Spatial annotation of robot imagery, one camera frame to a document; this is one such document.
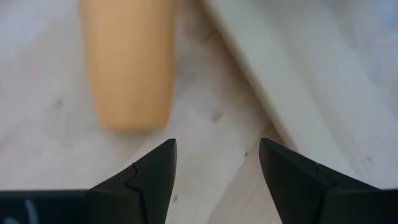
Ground wooden cutting board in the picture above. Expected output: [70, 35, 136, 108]
[198, 0, 398, 190]

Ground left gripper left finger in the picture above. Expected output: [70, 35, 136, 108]
[0, 138, 177, 224]

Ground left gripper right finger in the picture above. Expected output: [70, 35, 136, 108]
[259, 138, 398, 224]

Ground small orange cup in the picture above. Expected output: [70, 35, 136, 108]
[79, 0, 175, 133]

